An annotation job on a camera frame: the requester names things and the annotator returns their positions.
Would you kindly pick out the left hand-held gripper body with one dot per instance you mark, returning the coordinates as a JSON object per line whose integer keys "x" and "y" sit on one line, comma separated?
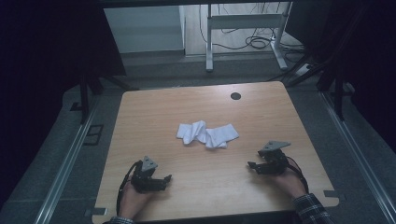
{"x": 144, "y": 179}

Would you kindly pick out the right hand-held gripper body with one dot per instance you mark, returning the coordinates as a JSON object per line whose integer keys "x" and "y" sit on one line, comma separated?
{"x": 274, "y": 158}

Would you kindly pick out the person's left hand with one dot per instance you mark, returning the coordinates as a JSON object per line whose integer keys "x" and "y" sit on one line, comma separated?
{"x": 133, "y": 202}

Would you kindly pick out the person's right hand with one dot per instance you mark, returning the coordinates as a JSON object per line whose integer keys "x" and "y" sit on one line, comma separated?
{"x": 290, "y": 183}

